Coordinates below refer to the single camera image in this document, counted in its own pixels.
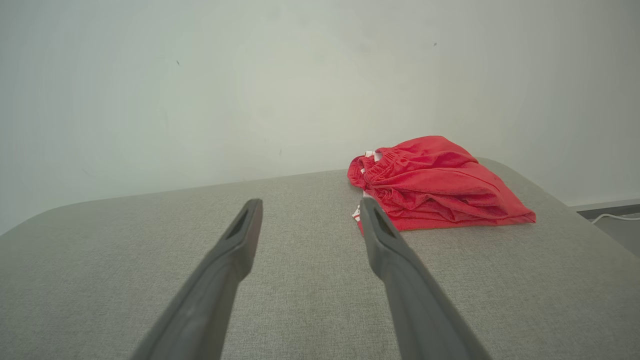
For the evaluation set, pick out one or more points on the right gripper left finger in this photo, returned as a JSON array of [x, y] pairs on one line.
[[210, 295]]

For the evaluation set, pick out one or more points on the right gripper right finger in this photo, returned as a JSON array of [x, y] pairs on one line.
[[415, 295]]

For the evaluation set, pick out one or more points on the red shorts with white stripes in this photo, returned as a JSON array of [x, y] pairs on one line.
[[430, 165]]

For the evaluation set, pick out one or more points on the dark wall baseboard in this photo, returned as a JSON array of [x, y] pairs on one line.
[[610, 209]]

